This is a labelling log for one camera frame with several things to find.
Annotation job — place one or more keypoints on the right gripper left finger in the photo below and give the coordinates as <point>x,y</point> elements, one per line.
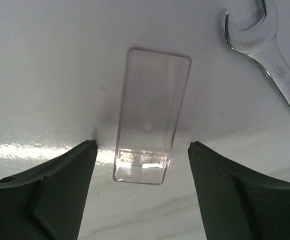
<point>46,202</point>

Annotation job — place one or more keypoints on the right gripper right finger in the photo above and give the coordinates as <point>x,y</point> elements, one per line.
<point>236,202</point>

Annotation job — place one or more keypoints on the clear plastic fuse box cover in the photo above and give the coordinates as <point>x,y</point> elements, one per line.
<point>154,87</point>

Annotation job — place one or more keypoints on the silver open-end wrench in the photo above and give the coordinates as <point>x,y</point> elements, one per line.
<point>259,43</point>

